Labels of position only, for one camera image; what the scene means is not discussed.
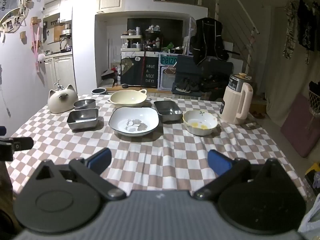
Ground white plastic bag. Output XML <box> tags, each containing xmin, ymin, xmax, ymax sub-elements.
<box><xmin>299</xmin><ymin>200</ymin><xmax>320</xmax><ymax>240</ymax></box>

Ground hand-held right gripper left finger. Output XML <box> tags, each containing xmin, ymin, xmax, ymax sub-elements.
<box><xmin>30</xmin><ymin>147</ymin><xmax>127</xmax><ymax>201</ymax></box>

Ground white shelf rack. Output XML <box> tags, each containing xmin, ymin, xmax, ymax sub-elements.
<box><xmin>121</xmin><ymin>34</ymin><xmax>144</xmax><ymax>52</ymax></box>

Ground black hanging jacket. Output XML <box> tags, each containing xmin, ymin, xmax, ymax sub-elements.
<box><xmin>191</xmin><ymin>17</ymin><xmax>228</xmax><ymax>65</ymax></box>

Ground square steel container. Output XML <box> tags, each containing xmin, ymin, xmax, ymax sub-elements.
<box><xmin>67</xmin><ymin>108</ymin><xmax>99</xmax><ymax>131</ymax></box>

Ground cream cat-shaped ceramic jar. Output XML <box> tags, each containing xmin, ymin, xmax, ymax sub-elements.
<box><xmin>47</xmin><ymin>84</ymin><xmax>77</xmax><ymax>114</ymax></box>

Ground dark printed cloth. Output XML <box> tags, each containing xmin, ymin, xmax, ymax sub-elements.
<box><xmin>120</xmin><ymin>52</ymin><xmax>145</xmax><ymax>85</ymax></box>

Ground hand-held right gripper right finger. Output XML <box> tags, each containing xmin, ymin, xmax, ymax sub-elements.
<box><xmin>194</xmin><ymin>149</ymin><xmax>292</xmax><ymax>201</ymax></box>

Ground cream bowl with handles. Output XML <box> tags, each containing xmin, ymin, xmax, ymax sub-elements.
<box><xmin>108</xmin><ymin>89</ymin><xmax>147</xmax><ymax>108</ymax></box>

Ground white kitchen cabinet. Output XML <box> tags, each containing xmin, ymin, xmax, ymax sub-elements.
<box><xmin>42</xmin><ymin>55</ymin><xmax>77</xmax><ymax>94</ymax></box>

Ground lemon print bowl yellow rim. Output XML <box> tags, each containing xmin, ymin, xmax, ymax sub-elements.
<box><xmin>183</xmin><ymin>110</ymin><xmax>217</xmax><ymax>136</ymax></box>

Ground brown white checkered tablecloth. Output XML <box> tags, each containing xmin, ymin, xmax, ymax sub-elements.
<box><xmin>5</xmin><ymin>94</ymin><xmax>308</xmax><ymax>198</ymax></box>

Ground pink wall strap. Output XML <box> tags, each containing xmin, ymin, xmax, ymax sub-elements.
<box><xmin>30</xmin><ymin>17</ymin><xmax>45</xmax><ymax>73</ymax></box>

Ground white box with teal label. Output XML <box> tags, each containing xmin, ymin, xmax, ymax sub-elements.
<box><xmin>158</xmin><ymin>52</ymin><xmax>178</xmax><ymax>90</ymax></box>

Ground rectangular steel container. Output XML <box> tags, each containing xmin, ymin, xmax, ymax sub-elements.
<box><xmin>153</xmin><ymin>100</ymin><xmax>183</xmax><ymax>123</ymax></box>

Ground round steel bowl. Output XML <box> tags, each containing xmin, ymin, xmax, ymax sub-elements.
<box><xmin>73</xmin><ymin>99</ymin><xmax>97</xmax><ymax>110</ymax></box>

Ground hanging dark clothes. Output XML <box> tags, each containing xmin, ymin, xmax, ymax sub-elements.
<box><xmin>282</xmin><ymin>0</ymin><xmax>320</xmax><ymax>65</ymax></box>

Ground low cabinet with wooden top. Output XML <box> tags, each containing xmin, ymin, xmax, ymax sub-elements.
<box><xmin>97</xmin><ymin>85</ymin><xmax>175</xmax><ymax>97</ymax></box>

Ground woven net bag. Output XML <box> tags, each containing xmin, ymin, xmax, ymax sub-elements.
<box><xmin>309</xmin><ymin>81</ymin><xmax>320</xmax><ymax>117</ymax></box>

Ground beige electric kettle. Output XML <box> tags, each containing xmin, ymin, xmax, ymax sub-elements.
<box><xmin>219</xmin><ymin>72</ymin><xmax>254</xmax><ymax>125</ymax></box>

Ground wooden wall shelf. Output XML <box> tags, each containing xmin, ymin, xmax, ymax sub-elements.
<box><xmin>0</xmin><ymin>0</ymin><xmax>34</xmax><ymax>34</ymax></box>

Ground black chalkboard sign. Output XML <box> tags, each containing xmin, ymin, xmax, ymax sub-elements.
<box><xmin>144</xmin><ymin>55</ymin><xmax>159</xmax><ymax>88</ymax></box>

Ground white square plate dark rim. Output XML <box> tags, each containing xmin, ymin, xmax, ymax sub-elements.
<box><xmin>109</xmin><ymin>107</ymin><xmax>160</xmax><ymax>137</ymax></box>

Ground mauve cushion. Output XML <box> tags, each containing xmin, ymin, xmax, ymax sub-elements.
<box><xmin>280</xmin><ymin>94</ymin><xmax>320</xmax><ymax>158</ymax></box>

